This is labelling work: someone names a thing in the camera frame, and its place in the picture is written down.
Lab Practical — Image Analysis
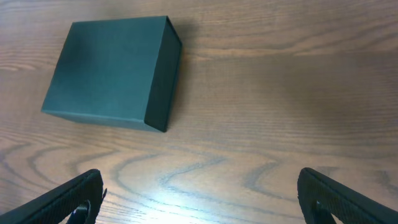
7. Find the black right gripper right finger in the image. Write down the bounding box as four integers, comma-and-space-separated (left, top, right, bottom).
297, 167, 397, 224

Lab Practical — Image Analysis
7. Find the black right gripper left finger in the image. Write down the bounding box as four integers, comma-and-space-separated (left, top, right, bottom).
1, 169, 106, 224

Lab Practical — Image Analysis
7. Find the dark green box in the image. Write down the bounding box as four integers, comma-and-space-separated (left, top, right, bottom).
42, 16, 182, 132

